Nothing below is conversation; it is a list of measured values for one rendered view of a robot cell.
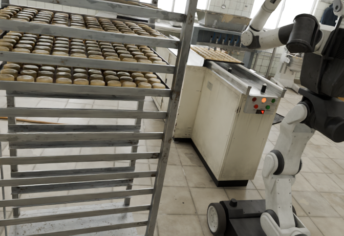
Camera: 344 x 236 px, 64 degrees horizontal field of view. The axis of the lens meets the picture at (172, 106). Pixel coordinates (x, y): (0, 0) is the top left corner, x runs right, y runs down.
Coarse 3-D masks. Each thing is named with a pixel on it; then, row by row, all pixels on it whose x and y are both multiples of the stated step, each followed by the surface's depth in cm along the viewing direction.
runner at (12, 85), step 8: (0, 80) 83; (0, 88) 84; (8, 88) 84; (16, 88) 85; (24, 88) 86; (32, 88) 86; (40, 88) 87; (48, 88) 88; (56, 88) 89; (64, 88) 90; (72, 88) 90; (80, 88) 91; (88, 88) 92; (96, 88) 93; (104, 88) 94; (112, 88) 95; (120, 88) 96; (128, 88) 97; (136, 88) 98; (144, 88) 98; (152, 96) 101; (160, 96) 102; (168, 96) 103
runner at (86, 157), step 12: (24, 156) 95; (36, 156) 96; (48, 156) 97; (60, 156) 99; (72, 156) 100; (84, 156) 102; (96, 156) 103; (108, 156) 105; (120, 156) 107; (132, 156) 108; (144, 156) 110; (156, 156) 112
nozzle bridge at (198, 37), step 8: (192, 32) 240; (200, 32) 250; (208, 32) 252; (216, 32) 254; (224, 32) 247; (232, 32) 249; (240, 32) 257; (192, 40) 242; (200, 40) 253; (208, 40) 255; (232, 40) 261; (240, 40) 263; (224, 48) 257; (232, 48) 259; (240, 48) 261; (248, 56) 278; (248, 64) 278
